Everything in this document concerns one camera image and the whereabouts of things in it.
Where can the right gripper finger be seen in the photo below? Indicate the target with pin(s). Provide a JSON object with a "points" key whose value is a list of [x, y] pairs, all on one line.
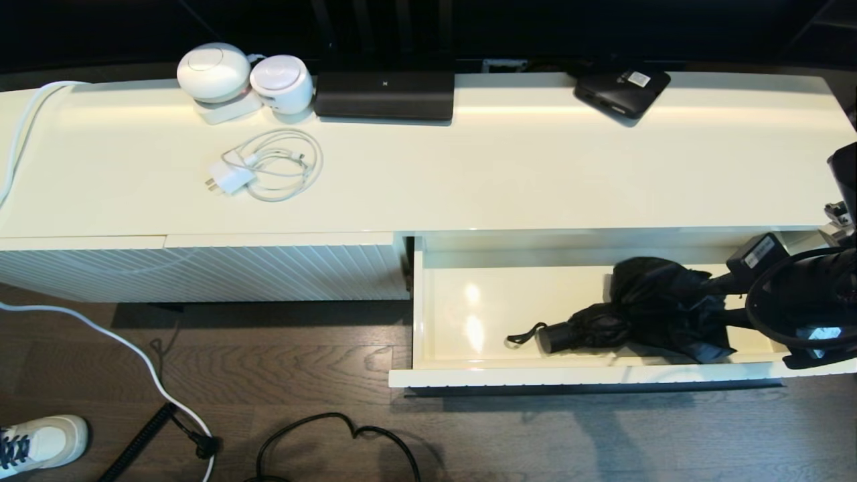
{"points": [[820, 349], [756, 254]]}

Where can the black folding umbrella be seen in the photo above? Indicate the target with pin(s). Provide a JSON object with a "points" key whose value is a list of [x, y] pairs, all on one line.
{"points": [[656, 301]]}

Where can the cream ribbed-front drawer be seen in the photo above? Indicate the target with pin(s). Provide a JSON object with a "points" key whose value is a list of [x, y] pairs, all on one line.
{"points": [[482, 314]]}

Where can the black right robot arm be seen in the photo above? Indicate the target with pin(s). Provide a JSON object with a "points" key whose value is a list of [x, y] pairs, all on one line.
{"points": [[823, 288]]}

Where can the white slatted cabinet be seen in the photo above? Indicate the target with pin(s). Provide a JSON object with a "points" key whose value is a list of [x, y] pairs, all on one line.
{"points": [[402, 187]]}

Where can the black set-top box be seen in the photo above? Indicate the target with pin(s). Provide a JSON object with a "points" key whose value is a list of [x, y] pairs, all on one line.
{"points": [[619, 90]]}

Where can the black router with antennas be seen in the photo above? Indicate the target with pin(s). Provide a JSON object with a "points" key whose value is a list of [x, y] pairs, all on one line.
{"points": [[385, 96]]}

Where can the small white round device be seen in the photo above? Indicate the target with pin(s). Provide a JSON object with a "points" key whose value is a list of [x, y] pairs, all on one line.
{"points": [[282, 82]]}

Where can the white charger adapter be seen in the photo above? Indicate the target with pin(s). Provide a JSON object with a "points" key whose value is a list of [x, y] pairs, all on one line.
{"points": [[231, 178]]}

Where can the large white round device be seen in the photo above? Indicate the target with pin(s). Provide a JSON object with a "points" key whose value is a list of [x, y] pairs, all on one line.
{"points": [[213, 72]]}

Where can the white sneaker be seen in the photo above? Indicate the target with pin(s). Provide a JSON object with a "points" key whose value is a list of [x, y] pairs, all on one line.
{"points": [[47, 442]]}

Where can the white wall socket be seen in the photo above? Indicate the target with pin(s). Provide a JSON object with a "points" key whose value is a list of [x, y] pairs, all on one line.
{"points": [[502, 64]]}

